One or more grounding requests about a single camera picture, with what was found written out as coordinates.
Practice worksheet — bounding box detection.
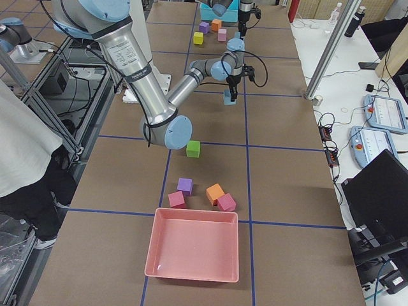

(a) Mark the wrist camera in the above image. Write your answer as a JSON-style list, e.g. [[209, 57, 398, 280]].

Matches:
[[243, 64, 255, 83], [251, 8, 261, 20]]

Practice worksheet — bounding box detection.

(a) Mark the orange block left side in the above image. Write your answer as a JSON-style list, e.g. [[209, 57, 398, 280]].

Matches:
[[211, 18, 222, 32]]

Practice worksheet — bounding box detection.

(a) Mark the pink plastic tray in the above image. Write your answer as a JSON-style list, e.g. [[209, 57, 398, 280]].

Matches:
[[144, 208, 239, 283]]

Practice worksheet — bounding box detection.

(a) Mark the aluminium frame post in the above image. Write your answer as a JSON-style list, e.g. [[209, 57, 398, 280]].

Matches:
[[303, 0, 361, 105]]

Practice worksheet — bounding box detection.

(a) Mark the person in white shirt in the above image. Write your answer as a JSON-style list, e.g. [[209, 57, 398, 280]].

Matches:
[[1, 83, 77, 250]]

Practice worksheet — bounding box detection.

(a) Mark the orange block right side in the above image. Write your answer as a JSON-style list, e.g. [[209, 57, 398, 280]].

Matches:
[[206, 184, 225, 206]]

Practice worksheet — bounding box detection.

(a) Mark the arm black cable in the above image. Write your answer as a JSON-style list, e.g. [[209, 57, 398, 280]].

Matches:
[[221, 50, 269, 89]]

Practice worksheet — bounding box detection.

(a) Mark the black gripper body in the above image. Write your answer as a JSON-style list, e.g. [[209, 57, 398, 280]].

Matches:
[[238, 20, 247, 32], [226, 75, 242, 89]]

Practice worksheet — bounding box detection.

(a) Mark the teach pendant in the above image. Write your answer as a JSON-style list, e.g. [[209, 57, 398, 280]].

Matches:
[[363, 94, 407, 135], [350, 126, 398, 168]]

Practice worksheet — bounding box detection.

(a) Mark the teach pendant far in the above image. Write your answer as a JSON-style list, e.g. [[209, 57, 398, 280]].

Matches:
[[363, 94, 407, 135]]

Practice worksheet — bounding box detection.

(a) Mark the teach pendant near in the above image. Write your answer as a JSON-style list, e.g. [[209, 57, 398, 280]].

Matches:
[[350, 126, 398, 168]]

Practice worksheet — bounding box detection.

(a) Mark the purple block right side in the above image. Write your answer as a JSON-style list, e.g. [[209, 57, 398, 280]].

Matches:
[[177, 177, 194, 196]]

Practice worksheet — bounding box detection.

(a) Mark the magenta block near orange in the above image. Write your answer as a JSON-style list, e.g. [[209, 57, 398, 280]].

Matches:
[[217, 193, 237, 212]]

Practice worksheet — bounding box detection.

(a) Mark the black water bottle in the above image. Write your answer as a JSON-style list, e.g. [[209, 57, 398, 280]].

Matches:
[[344, 6, 366, 38]]

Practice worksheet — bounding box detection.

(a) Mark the light blue plastic tray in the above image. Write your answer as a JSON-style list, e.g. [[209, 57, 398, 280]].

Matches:
[[200, 0, 240, 22]]

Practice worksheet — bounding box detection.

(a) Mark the purple block left side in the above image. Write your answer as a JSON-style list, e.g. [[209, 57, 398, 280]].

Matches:
[[198, 21, 210, 34]]

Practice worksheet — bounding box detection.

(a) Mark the yellow foam block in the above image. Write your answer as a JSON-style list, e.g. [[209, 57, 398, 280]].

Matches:
[[193, 31, 204, 45]]

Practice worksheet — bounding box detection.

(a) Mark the black power strip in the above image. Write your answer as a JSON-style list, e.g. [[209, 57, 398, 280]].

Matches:
[[318, 126, 339, 168]]

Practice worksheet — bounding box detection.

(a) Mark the purple block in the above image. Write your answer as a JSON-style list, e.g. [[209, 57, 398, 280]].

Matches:
[[177, 177, 194, 196], [198, 21, 210, 34]]

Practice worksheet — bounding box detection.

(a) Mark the black smartphone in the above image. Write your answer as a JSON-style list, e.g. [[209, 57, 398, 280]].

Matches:
[[358, 62, 378, 70]]

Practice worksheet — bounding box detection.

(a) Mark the green foam block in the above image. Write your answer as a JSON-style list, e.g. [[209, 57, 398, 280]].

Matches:
[[186, 140, 201, 158]]

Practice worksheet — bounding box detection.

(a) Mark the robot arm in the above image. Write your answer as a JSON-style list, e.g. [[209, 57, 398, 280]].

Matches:
[[52, 1, 245, 150], [198, 0, 261, 40]]

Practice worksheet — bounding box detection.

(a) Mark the pink foam block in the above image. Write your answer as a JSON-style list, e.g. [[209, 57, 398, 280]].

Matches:
[[217, 28, 227, 41]]

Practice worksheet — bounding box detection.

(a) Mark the magenta block near tray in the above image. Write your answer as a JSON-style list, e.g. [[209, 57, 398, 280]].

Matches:
[[168, 191, 186, 208]]

